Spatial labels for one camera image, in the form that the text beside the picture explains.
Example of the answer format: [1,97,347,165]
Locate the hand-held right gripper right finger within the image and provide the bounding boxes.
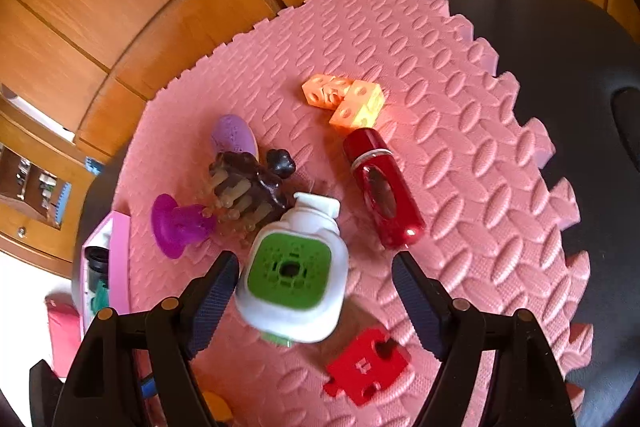
[391,251,588,427]

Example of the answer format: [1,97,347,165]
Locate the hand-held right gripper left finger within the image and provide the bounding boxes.
[52,251,241,427]

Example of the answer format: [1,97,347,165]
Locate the white green plastic device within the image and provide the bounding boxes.
[235,192,349,348]

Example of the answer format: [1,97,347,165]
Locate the pink storage box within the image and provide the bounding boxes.
[80,211,132,338]

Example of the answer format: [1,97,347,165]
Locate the red cylindrical bottle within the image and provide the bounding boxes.
[343,128,427,251]

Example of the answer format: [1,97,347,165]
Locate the purple oval case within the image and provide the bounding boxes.
[211,114,259,158]

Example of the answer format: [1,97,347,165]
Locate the red puzzle block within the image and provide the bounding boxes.
[322,327,413,408]

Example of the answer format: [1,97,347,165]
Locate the purple suction cup toy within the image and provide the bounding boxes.
[151,193,218,260]

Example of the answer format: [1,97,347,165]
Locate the yellow round object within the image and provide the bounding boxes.
[202,391,233,427]

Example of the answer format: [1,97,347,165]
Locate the green plastic toy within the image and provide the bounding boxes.
[90,279,111,313]

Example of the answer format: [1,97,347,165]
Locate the black cup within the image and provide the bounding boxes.
[84,246,111,280]

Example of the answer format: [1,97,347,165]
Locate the brown massage comb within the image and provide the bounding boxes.
[207,148,297,240]

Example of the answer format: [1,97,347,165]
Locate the red cloth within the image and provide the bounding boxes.
[45,294,83,378]

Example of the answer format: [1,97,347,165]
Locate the pink foam puzzle mat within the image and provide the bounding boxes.
[107,0,593,427]

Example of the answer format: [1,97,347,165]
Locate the blue foam mat piece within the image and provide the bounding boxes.
[52,157,103,230]

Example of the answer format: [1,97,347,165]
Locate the wooden cabinet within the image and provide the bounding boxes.
[0,82,101,278]

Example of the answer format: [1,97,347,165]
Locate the orange yellow linked cube blocks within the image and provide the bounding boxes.
[301,75,386,130]

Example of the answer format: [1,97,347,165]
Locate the black oval table cushion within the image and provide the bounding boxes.
[611,88,640,168]

